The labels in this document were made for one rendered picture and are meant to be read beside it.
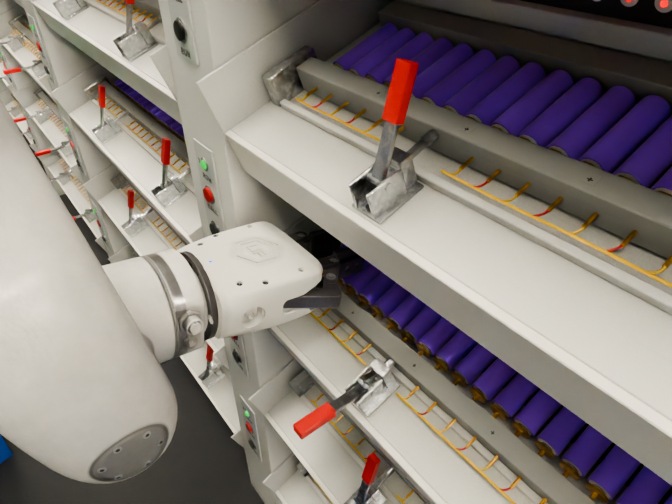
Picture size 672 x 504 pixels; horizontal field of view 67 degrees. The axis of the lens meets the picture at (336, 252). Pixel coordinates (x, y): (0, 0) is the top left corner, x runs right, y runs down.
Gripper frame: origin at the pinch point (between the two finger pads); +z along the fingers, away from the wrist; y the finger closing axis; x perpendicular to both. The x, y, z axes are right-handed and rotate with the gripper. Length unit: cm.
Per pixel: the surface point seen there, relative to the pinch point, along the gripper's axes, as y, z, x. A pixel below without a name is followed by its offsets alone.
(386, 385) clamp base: -12.2, -3.1, 6.2
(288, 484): 5.8, 2.8, 47.1
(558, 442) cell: -25.2, 0.9, 2.6
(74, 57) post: 77, -2, -2
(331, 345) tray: -4.7, -3.2, 7.2
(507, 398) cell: -20.6, 1.0, 2.4
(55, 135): 118, 1, 27
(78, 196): 119, 4, 47
